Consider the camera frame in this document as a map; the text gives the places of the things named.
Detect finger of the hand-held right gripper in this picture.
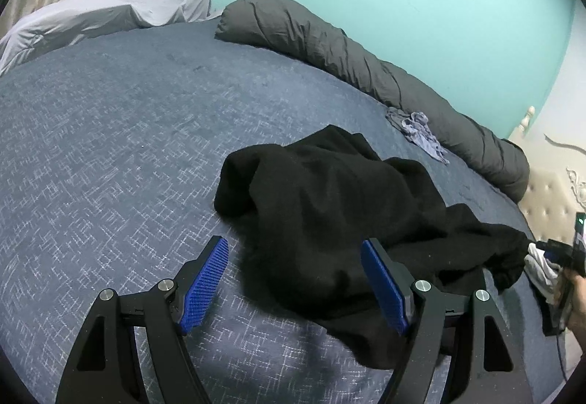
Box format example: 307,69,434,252
530,239,574,264

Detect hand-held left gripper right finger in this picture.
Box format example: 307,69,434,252
361,238,536,404

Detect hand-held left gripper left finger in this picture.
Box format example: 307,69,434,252
55,236,230,404

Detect black sweater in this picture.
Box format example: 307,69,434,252
214,125,532,370

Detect person's right hand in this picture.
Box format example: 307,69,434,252
552,269,586,343

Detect white and grey cloth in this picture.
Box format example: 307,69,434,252
523,244,561,299

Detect cream tufted headboard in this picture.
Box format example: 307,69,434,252
508,106,586,249

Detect light purple crumpled cloth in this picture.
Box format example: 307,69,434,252
385,108,452,164

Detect bed with blue patterned sheet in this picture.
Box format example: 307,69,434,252
0,15,568,404

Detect grey rolled duvet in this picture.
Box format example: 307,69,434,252
215,0,530,203

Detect white blanket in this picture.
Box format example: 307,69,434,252
0,0,225,75

